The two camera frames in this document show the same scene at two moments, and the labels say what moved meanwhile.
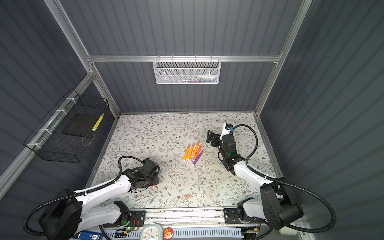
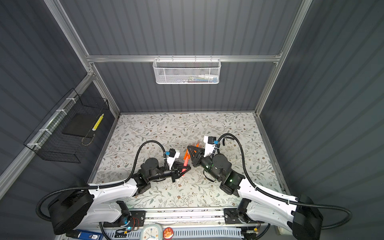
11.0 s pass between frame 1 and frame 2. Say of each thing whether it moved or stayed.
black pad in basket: stayed
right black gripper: moved
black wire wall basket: stayed
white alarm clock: stayed
